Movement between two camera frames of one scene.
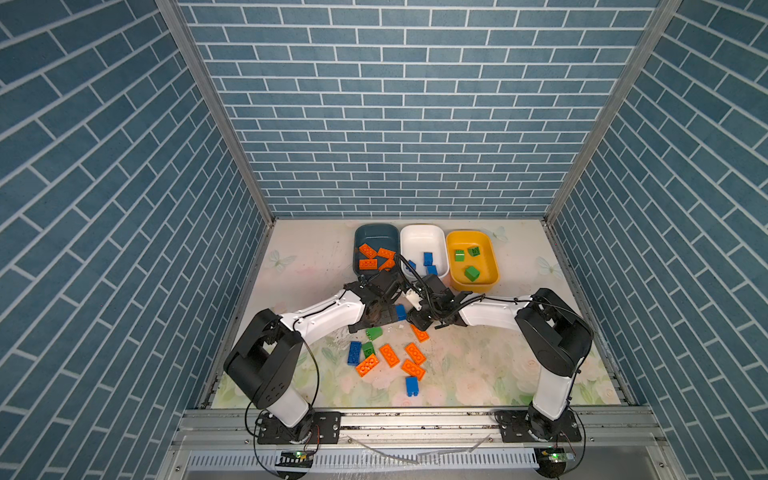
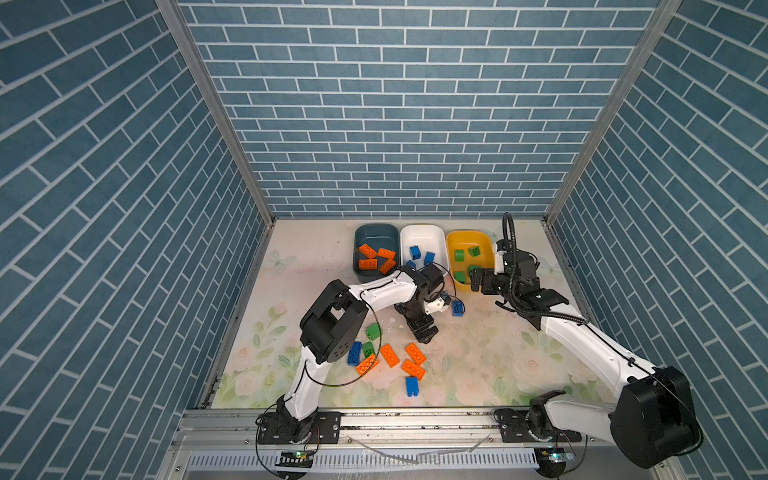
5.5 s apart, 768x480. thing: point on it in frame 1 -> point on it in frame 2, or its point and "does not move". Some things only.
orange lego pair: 368,264 does not move
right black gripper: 415,320 -> 488,274
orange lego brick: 367,250 does not move
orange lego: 386,253 does not move
